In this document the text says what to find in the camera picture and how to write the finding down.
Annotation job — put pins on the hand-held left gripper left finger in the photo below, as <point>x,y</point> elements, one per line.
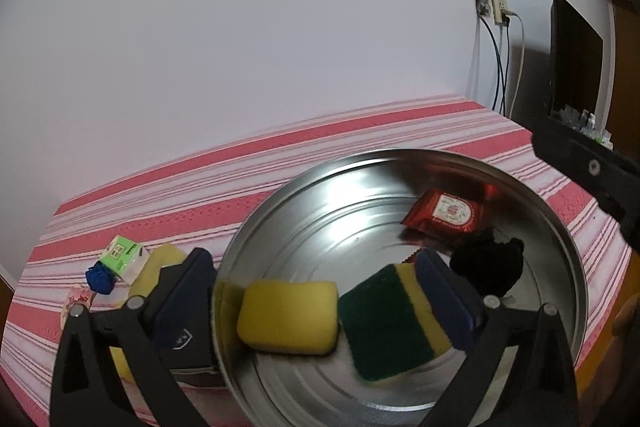
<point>185,302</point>

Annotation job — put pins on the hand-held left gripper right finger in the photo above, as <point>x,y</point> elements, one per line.
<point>445,302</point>

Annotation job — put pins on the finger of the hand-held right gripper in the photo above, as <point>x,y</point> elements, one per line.
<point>592,167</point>

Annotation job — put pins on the black gift box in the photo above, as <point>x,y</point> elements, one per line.
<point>195,347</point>

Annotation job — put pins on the black scrunchie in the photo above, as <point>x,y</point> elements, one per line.
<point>487,267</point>

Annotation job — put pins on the red snack packet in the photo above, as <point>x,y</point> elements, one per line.
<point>445,212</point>

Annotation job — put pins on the pink snack packet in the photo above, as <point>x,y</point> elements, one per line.
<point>80,293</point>

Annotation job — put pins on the round metal cookie tin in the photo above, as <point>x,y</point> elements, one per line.
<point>325,232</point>

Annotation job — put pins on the cluster of small bottles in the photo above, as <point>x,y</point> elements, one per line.
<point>587,124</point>

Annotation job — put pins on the green tissue pack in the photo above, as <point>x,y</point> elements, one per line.
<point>125,257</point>

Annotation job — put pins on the blue scrunchie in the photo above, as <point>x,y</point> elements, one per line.
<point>100,279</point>

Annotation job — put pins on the brown wooden cabinet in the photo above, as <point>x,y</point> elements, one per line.
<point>625,72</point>

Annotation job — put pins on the black monitor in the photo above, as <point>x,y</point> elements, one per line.
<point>575,57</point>

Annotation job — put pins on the red striped tablecloth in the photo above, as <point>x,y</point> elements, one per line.
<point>300,157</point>

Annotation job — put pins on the beige wall socket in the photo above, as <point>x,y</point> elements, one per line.
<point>500,9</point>

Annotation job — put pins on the white wall socket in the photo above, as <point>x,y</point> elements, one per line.
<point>482,4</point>

